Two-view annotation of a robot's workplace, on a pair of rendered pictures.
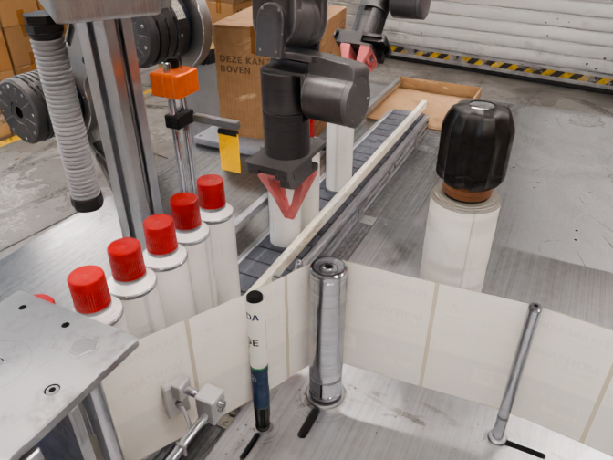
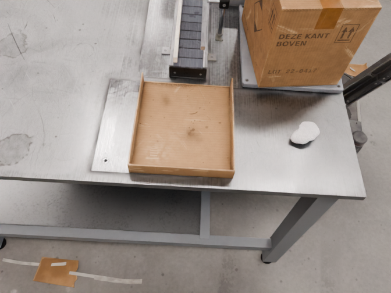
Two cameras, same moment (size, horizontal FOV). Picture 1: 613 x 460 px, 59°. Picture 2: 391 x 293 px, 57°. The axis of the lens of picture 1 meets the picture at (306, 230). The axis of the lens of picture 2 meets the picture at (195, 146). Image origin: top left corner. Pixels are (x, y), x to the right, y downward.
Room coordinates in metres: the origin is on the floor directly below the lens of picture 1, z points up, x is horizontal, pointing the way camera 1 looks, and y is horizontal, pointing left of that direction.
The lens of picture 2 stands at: (2.04, -0.59, 1.64)
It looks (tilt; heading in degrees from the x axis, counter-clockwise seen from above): 58 degrees down; 151
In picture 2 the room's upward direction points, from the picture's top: 6 degrees clockwise
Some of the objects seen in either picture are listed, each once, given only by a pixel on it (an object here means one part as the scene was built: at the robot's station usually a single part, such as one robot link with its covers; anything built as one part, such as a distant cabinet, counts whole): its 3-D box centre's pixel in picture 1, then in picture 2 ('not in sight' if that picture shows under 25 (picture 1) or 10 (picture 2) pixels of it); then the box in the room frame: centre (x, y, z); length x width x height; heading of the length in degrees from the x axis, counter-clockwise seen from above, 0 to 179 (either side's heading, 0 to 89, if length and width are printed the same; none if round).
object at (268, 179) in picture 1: (293, 183); not in sight; (0.64, 0.02, 1.05); 0.07 x 0.07 x 0.09; 64
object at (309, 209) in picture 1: (304, 174); not in sight; (0.81, 0.00, 0.98); 0.05 x 0.05 x 0.20
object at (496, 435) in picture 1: (514, 378); not in sight; (0.37, -0.21, 0.97); 0.02 x 0.02 x 0.19
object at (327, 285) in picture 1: (327, 336); not in sight; (0.43, -0.02, 0.97); 0.05 x 0.05 x 0.19
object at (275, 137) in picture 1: (286, 136); not in sight; (0.63, 0.02, 1.12); 0.10 x 0.07 x 0.07; 154
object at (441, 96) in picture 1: (425, 102); (184, 122); (1.54, -0.35, 0.85); 0.30 x 0.26 x 0.04; 154
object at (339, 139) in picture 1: (339, 140); not in sight; (0.95, -0.06, 0.98); 0.05 x 0.05 x 0.20
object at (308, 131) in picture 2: not in sight; (305, 132); (1.69, -0.06, 0.85); 0.08 x 0.07 x 0.04; 69
